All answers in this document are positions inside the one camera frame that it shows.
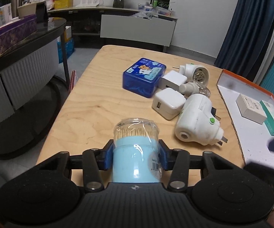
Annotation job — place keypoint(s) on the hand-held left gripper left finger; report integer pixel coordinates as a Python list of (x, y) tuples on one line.
[(108, 156)]

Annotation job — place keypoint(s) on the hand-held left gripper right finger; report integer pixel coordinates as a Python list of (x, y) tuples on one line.
[(163, 157)]

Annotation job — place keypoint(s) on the light blue toothpick jar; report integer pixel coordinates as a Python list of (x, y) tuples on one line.
[(134, 147)]

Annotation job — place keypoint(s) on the orange-rimmed white cardboard tray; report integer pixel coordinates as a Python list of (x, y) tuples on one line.
[(253, 137)]

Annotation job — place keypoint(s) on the large white plug-in heater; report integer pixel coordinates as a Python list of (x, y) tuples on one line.
[(196, 118)]

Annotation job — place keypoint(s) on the blue tin box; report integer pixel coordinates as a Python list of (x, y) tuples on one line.
[(142, 77)]

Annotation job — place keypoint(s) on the small teal carton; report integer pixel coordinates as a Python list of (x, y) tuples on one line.
[(273, 118)]

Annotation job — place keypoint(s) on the small white carton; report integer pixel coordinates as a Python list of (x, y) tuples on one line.
[(249, 108)]

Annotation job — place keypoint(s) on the white rounded charger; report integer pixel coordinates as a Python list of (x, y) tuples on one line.
[(167, 102)]

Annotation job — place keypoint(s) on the clear liquid refill bottle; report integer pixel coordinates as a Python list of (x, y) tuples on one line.
[(194, 89)]

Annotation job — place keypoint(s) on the white charger with prongs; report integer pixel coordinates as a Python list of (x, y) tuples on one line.
[(172, 79)]

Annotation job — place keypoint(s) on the red booklet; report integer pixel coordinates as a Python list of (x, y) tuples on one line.
[(73, 80)]

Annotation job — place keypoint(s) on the small white plug-in heater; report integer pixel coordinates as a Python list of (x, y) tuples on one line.
[(196, 72)]

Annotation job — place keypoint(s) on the blue crate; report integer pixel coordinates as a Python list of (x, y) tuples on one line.
[(66, 49)]

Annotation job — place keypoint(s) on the black round table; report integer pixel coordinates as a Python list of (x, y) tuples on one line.
[(20, 76)]

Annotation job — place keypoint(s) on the blue curtain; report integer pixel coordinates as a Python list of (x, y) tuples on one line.
[(246, 28)]

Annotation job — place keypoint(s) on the long low media shelf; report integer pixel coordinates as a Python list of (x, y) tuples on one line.
[(84, 19)]

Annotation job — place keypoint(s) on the clutter of small packets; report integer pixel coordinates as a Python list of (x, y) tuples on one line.
[(154, 11)]

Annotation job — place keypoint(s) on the purple patterned box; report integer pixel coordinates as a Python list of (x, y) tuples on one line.
[(8, 38)]

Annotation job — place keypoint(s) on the black and green box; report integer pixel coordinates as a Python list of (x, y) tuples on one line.
[(160, 1)]

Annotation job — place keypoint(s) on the black tablet stand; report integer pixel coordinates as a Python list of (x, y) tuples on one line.
[(41, 11)]

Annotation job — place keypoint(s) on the yellow box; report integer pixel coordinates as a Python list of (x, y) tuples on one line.
[(63, 2)]

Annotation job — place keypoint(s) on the beige pot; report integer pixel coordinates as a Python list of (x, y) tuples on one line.
[(27, 10)]

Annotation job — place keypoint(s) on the white plastic bag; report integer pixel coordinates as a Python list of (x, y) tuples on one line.
[(44, 0)]

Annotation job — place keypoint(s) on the white printed boxes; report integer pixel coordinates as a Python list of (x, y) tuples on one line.
[(2, 16)]

